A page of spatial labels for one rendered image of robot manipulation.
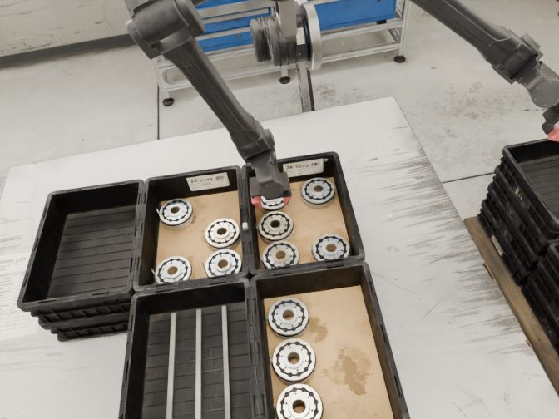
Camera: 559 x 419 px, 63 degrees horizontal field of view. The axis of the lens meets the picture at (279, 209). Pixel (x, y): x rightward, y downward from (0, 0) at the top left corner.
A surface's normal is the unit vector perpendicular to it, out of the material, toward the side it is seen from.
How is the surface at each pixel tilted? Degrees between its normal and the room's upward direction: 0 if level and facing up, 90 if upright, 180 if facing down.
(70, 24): 90
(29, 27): 90
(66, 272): 0
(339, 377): 0
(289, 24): 90
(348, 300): 0
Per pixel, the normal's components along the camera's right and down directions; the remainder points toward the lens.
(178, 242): -0.09, -0.63
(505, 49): 0.11, 0.74
